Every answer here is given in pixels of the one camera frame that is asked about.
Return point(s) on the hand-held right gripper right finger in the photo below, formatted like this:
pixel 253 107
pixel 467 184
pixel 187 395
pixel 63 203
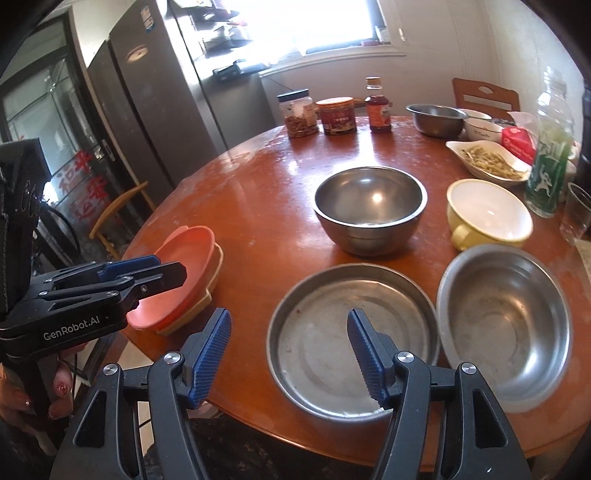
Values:
pixel 369 364

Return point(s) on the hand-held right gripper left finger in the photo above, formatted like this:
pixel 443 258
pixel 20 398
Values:
pixel 210 357

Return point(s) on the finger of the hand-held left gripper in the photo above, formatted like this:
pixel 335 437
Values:
pixel 129 267
pixel 157 279

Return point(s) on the wide steel bowl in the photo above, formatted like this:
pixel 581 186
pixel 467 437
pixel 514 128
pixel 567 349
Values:
pixel 503 318

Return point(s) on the deep steel bowl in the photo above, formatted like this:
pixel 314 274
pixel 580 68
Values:
pixel 369 198

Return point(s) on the large white yellow-rimmed cup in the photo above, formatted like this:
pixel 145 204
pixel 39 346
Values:
pixel 489 212

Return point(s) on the person's left hand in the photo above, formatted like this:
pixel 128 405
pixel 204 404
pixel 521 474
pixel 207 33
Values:
pixel 62 385

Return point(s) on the light wooden chair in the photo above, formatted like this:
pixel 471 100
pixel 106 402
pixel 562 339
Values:
pixel 117 203

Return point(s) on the glass door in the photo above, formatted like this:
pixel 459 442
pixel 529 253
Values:
pixel 55 115

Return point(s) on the grey refrigerator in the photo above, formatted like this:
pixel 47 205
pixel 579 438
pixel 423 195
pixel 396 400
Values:
pixel 157 92

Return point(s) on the grey cabinet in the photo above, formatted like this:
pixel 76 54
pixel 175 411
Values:
pixel 240 110

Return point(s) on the nut jar with black lid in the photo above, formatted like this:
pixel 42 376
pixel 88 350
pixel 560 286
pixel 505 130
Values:
pixel 298 120

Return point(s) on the black box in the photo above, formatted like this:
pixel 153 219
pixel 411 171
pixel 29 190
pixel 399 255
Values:
pixel 235 71

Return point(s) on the white plate of green beans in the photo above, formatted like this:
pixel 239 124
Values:
pixel 489 164

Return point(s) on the red food can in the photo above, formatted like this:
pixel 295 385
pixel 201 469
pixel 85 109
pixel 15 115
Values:
pixel 337 117

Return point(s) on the small steel bowl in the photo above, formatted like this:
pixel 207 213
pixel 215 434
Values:
pixel 436 122

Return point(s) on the honey bottle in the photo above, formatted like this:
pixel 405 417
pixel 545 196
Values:
pixel 378 113

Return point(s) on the clear plastic cup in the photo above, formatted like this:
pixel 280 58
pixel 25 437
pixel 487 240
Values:
pixel 575 217

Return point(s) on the white bowl with food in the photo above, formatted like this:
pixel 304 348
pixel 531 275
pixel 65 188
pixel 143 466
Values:
pixel 482 131

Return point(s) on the green plastic bottle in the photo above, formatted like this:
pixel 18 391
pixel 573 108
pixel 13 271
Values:
pixel 549 170

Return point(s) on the red tissue pack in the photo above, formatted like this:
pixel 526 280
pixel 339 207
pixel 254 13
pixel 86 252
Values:
pixel 519 143

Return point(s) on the plain white bowl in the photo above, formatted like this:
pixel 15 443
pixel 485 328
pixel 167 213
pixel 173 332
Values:
pixel 478 114

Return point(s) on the brown wooden chair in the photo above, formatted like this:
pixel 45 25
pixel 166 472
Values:
pixel 461 92

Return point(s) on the clear plastic bag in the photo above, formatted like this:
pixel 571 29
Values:
pixel 524 121

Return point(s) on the black thermos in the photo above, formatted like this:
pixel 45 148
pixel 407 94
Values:
pixel 586 161

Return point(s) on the window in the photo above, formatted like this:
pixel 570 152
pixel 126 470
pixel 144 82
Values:
pixel 323 23

